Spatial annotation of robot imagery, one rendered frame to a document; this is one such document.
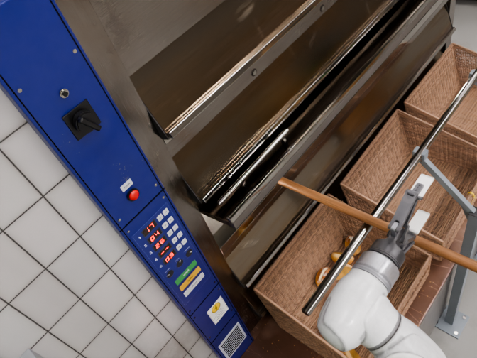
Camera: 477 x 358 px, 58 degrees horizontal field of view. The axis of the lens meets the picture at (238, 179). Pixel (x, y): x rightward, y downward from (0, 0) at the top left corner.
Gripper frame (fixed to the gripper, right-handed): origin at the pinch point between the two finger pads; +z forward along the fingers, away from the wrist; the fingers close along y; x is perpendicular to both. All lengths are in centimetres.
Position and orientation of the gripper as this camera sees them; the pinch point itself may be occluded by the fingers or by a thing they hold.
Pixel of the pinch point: (424, 198)
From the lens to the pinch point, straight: 112.6
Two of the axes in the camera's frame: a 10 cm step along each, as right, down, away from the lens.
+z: 6.2, -6.8, 3.9
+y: 2.5, 6.5, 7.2
